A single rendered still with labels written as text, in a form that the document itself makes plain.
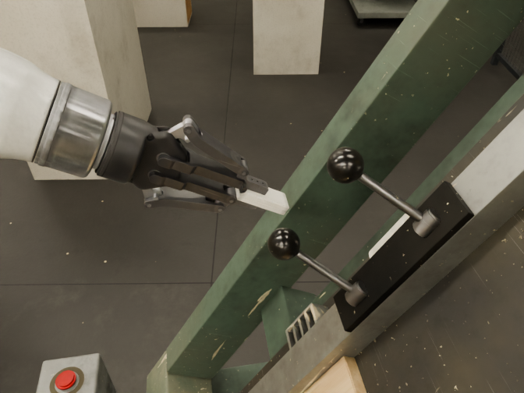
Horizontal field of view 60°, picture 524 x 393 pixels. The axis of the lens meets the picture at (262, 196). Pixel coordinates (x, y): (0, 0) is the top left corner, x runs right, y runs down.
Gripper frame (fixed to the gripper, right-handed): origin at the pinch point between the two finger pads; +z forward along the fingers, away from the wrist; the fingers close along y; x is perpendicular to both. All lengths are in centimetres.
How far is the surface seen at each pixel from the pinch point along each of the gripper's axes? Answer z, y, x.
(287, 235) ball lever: 0.5, -2.1, 8.8
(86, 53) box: -23, 83, -198
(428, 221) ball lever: 9.5, -12.9, 13.8
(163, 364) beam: 11, 58, -11
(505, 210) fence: 13.9, -18.1, 15.7
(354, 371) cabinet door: 14.5, 7.9, 17.8
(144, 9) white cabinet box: 19, 135, -467
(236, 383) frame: 29, 59, -10
